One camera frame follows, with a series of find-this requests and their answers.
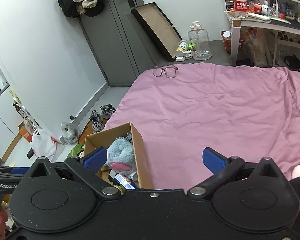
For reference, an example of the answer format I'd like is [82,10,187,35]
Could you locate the purple frame eyeglasses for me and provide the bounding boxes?
[152,65,178,79]

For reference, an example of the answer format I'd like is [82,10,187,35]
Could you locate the white supplement bottle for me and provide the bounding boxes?
[175,40,189,57]

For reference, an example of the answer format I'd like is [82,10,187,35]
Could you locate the grey fluffy paw slipper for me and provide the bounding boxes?
[106,136,138,181]

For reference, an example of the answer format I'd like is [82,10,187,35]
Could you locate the red basket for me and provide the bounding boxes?
[221,30,232,54]

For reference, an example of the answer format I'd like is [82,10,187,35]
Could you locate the grey sneaker far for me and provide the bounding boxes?
[100,104,116,120]

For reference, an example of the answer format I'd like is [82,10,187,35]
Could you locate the left hand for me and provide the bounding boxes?
[0,209,8,239]

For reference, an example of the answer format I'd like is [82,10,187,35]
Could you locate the brown cardboard box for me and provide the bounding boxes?
[83,122,154,189]

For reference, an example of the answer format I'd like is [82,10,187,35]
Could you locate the green lid jar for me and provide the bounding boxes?
[189,42,196,51]

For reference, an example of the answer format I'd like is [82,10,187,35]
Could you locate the grey door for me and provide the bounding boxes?
[79,0,153,87]

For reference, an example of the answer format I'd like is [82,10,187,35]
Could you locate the paper shopping bag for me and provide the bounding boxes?
[244,28,273,67]

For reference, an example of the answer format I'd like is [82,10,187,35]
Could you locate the grey sneaker near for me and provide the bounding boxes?
[89,110,104,133]

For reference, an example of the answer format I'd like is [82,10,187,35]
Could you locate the white cabinet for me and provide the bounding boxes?
[0,86,30,166]

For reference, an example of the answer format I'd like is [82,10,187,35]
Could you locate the large clear water jug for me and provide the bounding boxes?
[187,21,212,61]

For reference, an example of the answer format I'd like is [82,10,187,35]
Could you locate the blue denim fish plush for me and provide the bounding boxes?
[125,132,133,144]

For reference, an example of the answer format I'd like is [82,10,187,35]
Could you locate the black flat cardboard tray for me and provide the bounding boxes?
[131,2,181,62]

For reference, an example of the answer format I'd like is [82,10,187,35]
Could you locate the pink bed sheet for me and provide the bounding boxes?
[106,63,300,190]

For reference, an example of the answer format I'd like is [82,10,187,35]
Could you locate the grey sneaker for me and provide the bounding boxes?
[100,104,116,120]
[89,110,104,133]

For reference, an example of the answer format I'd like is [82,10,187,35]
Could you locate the white desk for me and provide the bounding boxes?
[224,11,300,66]

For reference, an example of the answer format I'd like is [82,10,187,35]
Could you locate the white plastic bag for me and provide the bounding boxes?
[30,129,58,161]

